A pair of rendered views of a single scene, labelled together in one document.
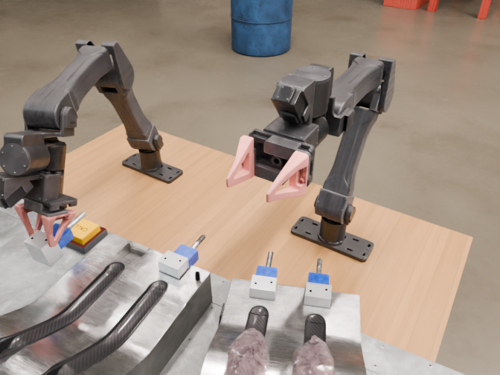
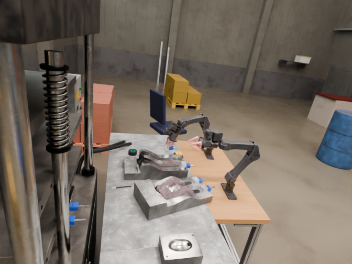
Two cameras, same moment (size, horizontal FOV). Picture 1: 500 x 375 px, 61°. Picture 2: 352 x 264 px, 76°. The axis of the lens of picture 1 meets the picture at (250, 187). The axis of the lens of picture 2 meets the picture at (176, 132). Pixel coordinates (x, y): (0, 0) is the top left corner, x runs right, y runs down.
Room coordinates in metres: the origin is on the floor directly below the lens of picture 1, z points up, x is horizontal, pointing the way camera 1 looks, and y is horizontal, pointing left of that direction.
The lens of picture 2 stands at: (-0.61, -0.97, 1.84)
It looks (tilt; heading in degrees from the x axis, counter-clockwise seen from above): 22 degrees down; 46
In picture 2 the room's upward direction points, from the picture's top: 9 degrees clockwise
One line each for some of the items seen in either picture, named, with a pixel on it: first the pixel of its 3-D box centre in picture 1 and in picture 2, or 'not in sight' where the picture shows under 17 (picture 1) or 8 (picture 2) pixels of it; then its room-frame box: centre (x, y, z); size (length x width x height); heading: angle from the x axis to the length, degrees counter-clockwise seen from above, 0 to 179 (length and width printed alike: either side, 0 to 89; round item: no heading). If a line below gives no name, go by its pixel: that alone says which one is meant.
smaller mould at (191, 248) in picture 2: not in sight; (179, 250); (0.08, -0.41, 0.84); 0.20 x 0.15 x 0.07; 153
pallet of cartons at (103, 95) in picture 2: not in sight; (85, 113); (0.79, 2.85, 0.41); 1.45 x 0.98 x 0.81; 57
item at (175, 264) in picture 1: (187, 254); (188, 165); (0.65, 0.13, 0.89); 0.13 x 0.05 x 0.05; 152
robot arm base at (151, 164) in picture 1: (150, 158); (209, 151); (1.11, 0.30, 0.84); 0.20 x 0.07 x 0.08; 58
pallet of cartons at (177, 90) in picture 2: not in sight; (182, 90); (4.26, 4.16, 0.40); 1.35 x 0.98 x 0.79; 59
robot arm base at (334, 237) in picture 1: (332, 227); (229, 187); (0.79, -0.20, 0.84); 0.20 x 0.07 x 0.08; 58
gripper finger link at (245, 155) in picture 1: (253, 169); (194, 142); (0.51, -0.01, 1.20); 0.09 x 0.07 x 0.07; 148
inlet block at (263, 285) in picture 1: (266, 274); (199, 180); (0.62, -0.04, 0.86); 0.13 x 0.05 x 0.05; 170
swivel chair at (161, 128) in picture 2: not in sight; (167, 125); (1.68, 1.66, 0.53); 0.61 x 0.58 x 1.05; 155
